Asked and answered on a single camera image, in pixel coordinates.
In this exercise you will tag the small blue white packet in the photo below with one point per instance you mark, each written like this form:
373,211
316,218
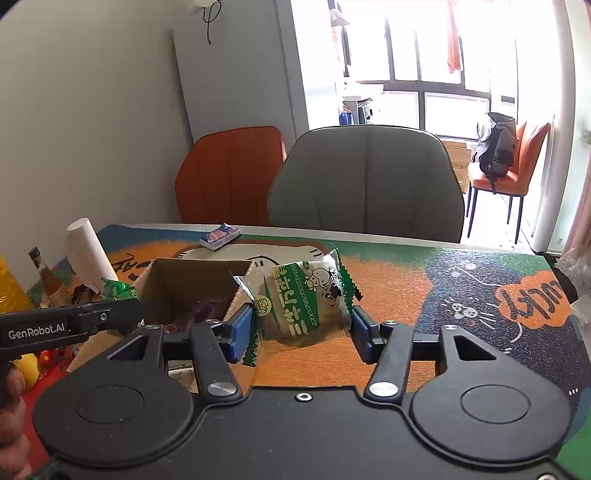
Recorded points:
220,236

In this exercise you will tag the white plastic bag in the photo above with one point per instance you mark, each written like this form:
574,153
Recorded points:
570,272

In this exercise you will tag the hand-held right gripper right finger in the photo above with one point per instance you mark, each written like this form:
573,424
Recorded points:
361,337

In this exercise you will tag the brown cardboard carton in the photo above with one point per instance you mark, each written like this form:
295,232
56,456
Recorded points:
457,161

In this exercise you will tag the yellow oil bottle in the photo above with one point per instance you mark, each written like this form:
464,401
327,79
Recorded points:
11,290

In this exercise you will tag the pink curtain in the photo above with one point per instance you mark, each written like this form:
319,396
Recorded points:
579,221

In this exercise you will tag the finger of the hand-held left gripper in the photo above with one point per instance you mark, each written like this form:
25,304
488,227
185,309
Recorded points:
111,317

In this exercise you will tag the cardboard box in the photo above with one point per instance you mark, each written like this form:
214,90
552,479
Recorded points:
198,281

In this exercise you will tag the brown glass bottle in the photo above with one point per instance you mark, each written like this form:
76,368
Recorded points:
44,277

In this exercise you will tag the white fridge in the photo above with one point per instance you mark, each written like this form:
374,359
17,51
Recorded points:
240,69

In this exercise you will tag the cream green cow-print packet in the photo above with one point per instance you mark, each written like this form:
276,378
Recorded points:
300,304

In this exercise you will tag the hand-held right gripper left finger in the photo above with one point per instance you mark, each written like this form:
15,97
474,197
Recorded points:
242,334

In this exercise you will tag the yellow plastic bag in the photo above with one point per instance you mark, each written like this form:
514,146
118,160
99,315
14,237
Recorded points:
27,369

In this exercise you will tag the white paper towel roll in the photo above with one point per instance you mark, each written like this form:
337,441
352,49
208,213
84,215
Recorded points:
85,254

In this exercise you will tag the red hanging garment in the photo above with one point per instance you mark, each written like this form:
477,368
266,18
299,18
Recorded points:
455,46

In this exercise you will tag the black grey backpack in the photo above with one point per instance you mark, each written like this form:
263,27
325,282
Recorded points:
496,147

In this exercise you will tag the person's left hand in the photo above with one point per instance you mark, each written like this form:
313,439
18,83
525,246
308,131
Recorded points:
11,406

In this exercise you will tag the dark green snack packet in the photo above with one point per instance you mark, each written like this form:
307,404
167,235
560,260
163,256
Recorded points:
117,290

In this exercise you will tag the grey chair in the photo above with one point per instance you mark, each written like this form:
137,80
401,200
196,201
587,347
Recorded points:
364,184

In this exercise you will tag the colourful printed table mat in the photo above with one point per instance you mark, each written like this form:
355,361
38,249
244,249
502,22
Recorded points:
461,277

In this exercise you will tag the white appliance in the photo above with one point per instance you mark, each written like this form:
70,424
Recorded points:
364,110

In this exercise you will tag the orange dining chair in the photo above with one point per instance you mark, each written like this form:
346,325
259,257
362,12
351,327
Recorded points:
535,147
521,134

